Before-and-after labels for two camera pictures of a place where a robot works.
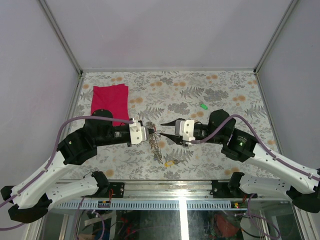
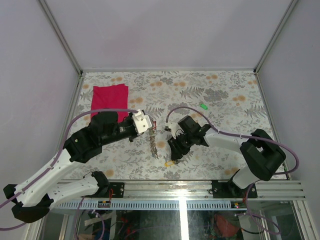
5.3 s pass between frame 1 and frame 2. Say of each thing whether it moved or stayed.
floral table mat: stayed
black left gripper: moved
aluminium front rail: stayed
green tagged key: stayed
